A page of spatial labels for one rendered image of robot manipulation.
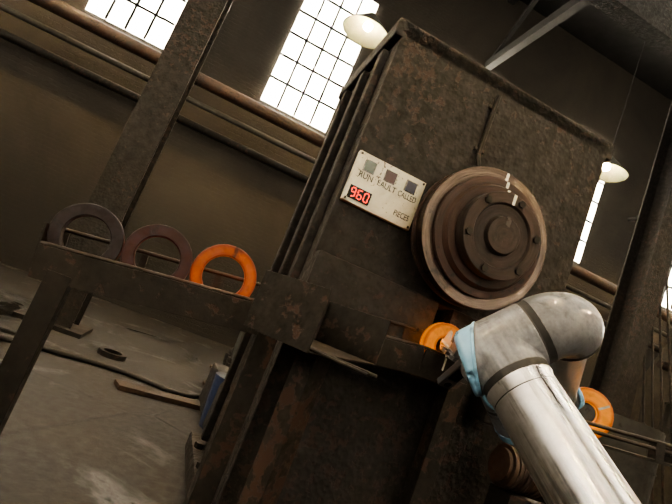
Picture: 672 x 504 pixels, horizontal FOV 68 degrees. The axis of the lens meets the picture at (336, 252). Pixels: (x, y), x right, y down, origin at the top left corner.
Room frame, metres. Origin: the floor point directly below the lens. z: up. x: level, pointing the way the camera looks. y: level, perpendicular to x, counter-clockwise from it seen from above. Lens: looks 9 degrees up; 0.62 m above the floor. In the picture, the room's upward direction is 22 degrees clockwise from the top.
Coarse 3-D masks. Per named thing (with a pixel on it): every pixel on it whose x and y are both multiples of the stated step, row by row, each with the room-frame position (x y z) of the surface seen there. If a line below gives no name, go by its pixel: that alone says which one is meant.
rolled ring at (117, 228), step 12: (84, 204) 1.30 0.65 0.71; (96, 204) 1.31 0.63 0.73; (60, 216) 1.29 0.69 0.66; (72, 216) 1.30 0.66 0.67; (84, 216) 1.33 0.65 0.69; (96, 216) 1.31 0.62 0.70; (108, 216) 1.32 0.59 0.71; (48, 228) 1.29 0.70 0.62; (60, 228) 1.30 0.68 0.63; (108, 228) 1.33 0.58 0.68; (120, 228) 1.33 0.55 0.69; (48, 240) 1.29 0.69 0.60; (60, 240) 1.30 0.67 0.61; (120, 240) 1.33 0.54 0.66; (108, 252) 1.33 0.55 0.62; (120, 252) 1.34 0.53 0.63
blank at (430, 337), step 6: (432, 324) 1.61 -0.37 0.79; (438, 324) 1.58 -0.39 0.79; (444, 324) 1.59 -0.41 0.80; (450, 324) 1.59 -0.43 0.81; (426, 330) 1.60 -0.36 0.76; (432, 330) 1.58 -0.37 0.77; (438, 330) 1.58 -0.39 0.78; (444, 330) 1.59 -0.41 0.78; (450, 330) 1.59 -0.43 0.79; (456, 330) 1.60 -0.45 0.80; (426, 336) 1.58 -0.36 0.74; (432, 336) 1.58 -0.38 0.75; (438, 336) 1.59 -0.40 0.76; (444, 336) 1.59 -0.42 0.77; (420, 342) 1.60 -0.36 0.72; (426, 342) 1.58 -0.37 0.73; (432, 342) 1.58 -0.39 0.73; (432, 348) 1.58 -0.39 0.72
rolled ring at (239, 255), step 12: (204, 252) 1.39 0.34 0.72; (216, 252) 1.40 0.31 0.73; (228, 252) 1.40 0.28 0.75; (240, 252) 1.41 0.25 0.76; (192, 264) 1.39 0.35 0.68; (204, 264) 1.40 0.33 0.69; (240, 264) 1.43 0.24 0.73; (252, 264) 1.42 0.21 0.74; (192, 276) 1.39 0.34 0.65; (252, 276) 1.42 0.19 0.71; (252, 288) 1.42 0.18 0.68
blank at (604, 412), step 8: (584, 392) 1.55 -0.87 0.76; (592, 392) 1.54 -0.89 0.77; (584, 400) 1.55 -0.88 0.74; (592, 400) 1.54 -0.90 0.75; (600, 400) 1.53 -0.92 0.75; (608, 400) 1.53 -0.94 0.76; (600, 408) 1.53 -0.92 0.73; (608, 408) 1.52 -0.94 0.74; (600, 416) 1.53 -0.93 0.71; (608, 416) 1.52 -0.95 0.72; (608, 424) 1.52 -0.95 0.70
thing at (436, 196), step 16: (464, 176) 1.54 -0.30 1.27; (496, 176) 1.56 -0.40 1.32; (512, 176) 1.58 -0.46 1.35; (432, 192) 1.57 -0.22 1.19; (528, 192) 1.60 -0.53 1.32; (432, 208) 1.52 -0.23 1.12; (432, 224) 1.52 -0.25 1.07; (544, 224) 1.62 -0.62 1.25; (416, 240) 1.58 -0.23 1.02; (544, 240) 1.63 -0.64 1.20; (432, 256) 1.53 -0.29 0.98; (544, 256) 1.63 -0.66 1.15; (432, 272) 1.54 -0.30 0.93; (448, 288) 1.56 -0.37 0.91; (528, 288) 1.63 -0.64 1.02; (464, 304) 1.57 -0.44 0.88; (480, 304) 1.59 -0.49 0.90; (496, 304) 1.60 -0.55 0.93
